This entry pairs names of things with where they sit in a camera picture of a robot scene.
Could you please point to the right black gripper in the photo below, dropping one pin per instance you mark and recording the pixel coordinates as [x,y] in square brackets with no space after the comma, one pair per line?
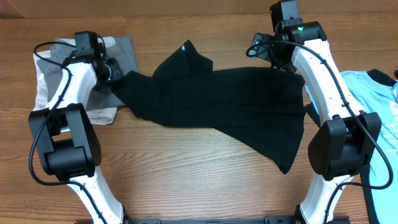
[259,45]

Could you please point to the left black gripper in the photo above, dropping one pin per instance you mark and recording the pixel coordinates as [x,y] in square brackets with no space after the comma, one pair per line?
[116,73]

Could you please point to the black polo shirt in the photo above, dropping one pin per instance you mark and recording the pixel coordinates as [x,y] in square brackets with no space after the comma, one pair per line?
[258,106]

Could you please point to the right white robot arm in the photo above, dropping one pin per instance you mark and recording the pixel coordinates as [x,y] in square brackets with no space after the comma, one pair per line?
[347,137]

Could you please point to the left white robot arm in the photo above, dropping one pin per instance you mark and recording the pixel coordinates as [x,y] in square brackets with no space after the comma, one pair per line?
[64,138]

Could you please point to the folded grey shorts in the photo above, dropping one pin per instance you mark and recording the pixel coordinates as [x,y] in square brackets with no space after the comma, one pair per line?
[119,48]

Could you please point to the folded white garment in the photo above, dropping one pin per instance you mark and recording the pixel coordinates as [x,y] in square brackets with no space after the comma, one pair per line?
[99,117]

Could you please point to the light blue t-shirt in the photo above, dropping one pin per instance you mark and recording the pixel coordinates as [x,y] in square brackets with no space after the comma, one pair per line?
[377,92]

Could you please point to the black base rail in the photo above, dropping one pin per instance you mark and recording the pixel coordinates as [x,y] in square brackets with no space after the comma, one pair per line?
[265,220]

